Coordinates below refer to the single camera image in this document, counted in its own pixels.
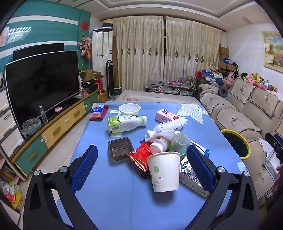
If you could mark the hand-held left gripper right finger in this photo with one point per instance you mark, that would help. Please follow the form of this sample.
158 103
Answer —
199 168

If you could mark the white paper cup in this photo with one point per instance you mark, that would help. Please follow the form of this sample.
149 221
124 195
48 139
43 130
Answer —
163 172

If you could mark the black tower fan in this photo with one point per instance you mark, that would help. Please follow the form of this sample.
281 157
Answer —
110 77

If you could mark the green white milk bottle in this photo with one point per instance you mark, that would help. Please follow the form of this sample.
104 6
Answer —
126 123

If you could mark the pink wall picture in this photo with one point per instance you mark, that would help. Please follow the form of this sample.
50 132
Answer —
4 36

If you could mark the white paper tissue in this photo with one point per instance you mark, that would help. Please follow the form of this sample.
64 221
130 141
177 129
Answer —
161 135

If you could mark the brown plastic tray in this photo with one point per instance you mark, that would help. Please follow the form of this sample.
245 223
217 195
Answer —
120 148

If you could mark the large curved television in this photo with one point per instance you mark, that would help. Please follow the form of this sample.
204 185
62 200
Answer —
39 88

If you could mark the blue tissue packet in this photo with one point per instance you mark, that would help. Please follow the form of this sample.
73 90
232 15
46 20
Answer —
104 114

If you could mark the green crate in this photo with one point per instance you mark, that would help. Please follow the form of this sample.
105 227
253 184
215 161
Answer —
117 91

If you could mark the pink milk carton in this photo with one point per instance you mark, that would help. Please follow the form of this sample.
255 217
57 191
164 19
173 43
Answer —
164 115

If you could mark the flower wall hanging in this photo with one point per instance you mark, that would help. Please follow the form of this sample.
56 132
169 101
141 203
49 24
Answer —
85 46

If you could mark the yellow rimmed dark trash bin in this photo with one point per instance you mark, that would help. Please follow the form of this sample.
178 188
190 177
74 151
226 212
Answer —
234 143

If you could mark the tall brown cardboard panel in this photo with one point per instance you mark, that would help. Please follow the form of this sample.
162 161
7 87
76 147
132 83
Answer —
115 62

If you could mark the floral cream bed sheet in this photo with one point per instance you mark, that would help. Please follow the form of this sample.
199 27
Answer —
154 97

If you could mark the beige embroidered curtain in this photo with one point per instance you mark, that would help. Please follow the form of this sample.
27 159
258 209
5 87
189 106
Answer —
192 44
137 55

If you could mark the yellow basket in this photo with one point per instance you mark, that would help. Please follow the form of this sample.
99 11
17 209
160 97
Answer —
102 96

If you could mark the colourful book pile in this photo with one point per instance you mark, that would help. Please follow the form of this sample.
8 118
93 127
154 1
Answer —
10 188

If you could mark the white standing air conditioner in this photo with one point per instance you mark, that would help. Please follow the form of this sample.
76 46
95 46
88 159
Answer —
101 48

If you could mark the white paper bowl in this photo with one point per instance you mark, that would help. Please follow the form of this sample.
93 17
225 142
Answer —
129 111

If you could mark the red snack packet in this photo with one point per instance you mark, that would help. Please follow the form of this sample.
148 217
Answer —
139 154

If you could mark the pile of plush toys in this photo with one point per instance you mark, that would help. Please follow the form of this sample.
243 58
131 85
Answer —
254 78

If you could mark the clear green plastic cup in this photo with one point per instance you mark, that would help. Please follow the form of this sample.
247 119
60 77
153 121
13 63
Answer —
181 143

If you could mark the person's right hand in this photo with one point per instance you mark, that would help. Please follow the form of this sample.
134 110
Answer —
280 170

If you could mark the pink oval object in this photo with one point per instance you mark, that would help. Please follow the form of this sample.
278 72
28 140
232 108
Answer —
58 109

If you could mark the clear water bottle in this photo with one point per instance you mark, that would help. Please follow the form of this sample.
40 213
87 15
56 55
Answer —
43 115

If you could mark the small white plastic bottle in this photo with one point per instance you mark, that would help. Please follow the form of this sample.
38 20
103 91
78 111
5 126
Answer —
158 146

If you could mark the red round wall ornament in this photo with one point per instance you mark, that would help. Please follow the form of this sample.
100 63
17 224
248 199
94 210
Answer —
84 25

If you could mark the blue white patterned bag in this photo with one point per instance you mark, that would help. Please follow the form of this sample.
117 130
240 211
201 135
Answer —
211 75

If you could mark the black white floral box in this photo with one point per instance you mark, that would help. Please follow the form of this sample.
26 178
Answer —
190 177

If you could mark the blue white plastic clip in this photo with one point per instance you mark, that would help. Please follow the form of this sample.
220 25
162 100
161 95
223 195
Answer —
206 152

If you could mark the framed flower painting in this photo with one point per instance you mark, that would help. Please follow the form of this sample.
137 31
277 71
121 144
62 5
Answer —
274 48

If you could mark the white tall carton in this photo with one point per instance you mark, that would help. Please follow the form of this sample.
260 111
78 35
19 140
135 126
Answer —
80 83

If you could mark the yellow green TV cabinet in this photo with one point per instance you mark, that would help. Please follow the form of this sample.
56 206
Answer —
64 120

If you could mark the blue tissue pack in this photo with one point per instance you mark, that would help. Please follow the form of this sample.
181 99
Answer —
97 110

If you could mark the glass coffee table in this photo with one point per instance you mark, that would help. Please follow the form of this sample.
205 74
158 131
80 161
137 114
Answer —
168 88

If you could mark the glass ashtray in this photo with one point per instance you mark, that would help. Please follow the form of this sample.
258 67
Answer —
32 127

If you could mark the white bumpy foam wrap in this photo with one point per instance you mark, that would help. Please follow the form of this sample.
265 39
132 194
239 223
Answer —
174 123

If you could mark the grey neck pillow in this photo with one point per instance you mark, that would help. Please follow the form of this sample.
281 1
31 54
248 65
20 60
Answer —
222 91

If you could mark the open cardboard box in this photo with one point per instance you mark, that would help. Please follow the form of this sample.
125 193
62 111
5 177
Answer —
87 75
98 75

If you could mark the stacked flat boxes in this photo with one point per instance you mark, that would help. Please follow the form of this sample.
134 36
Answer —
104 27

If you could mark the white drawer unit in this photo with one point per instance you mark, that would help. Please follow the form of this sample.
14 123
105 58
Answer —
8 123

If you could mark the black bag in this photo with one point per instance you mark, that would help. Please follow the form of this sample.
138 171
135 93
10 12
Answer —
91 86

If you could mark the beige sofa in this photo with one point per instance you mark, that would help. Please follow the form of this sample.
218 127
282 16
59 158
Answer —
238 119

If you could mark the red gift box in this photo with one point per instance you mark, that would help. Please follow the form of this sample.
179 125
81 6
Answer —
100 85

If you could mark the stacked cardboard boxes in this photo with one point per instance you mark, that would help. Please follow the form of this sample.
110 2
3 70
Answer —
223 53

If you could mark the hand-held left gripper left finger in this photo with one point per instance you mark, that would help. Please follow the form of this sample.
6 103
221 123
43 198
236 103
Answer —
85 168

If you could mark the black flat monitor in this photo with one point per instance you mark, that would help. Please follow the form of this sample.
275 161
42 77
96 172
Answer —
37 49

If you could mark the blue tablecloth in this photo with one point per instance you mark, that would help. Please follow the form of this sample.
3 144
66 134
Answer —
106 194

